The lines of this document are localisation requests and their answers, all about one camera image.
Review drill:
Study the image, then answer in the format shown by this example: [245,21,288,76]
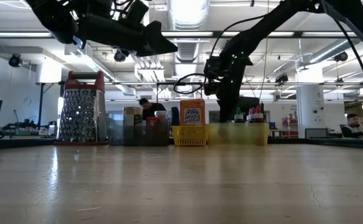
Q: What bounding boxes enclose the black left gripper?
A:
[74,0,179,58]

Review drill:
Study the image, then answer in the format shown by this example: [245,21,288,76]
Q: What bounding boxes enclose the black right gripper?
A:
[216,52,253,124]

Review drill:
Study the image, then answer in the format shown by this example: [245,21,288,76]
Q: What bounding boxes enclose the orange snack box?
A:
[179,98,206,126]

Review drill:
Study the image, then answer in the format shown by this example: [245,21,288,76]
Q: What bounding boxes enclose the black background monitor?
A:
[239,96,261,123]

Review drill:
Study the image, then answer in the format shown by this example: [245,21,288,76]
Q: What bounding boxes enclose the translucent yellow-green plastic bin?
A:
[207,122,270,146]

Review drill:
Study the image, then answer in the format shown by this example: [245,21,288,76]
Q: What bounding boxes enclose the yellow slotted plastic basket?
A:
[171,124,209,147]

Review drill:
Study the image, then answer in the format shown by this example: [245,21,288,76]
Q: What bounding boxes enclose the person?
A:
[341,113,363,139]
[138,98,167,121]

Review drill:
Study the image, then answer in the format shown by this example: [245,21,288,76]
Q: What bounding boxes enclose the white round pillar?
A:
[296,84,325,139]

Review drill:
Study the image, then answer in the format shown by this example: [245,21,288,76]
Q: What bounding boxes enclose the grey plastic bin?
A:
[106,111,172,146]

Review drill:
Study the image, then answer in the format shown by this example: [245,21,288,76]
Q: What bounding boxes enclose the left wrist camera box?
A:
[120,0,151,26]

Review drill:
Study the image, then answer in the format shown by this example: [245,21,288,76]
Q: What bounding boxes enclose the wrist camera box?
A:
[203,55,222,96]
[120,0,151,26]

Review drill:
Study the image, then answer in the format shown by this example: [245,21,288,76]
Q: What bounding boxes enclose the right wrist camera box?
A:
[203,55,222,96]

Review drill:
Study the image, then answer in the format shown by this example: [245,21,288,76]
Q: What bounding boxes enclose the silver ceiling duct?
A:
[167,0,210,99]

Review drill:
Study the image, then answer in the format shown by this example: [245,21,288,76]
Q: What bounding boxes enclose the black ceiling camera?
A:
[334,51,349,63]
[275,73,290,85]
[113,49,129,63]
[8,53,22,68]

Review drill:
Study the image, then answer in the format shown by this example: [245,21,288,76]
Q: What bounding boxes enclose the black background rig frame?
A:
[155,82,204,112]

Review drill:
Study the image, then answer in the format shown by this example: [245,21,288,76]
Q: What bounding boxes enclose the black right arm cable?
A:
[172,0,363,108]

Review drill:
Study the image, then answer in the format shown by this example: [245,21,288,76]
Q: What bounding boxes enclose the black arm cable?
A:
[172,0,363,108]
[111,0,138,19]

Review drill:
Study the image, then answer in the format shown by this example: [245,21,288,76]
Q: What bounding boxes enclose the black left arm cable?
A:
[111,0,138,19]

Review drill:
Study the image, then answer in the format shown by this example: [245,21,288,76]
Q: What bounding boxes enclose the red-handled metal box grater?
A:
[54,70,109,146]

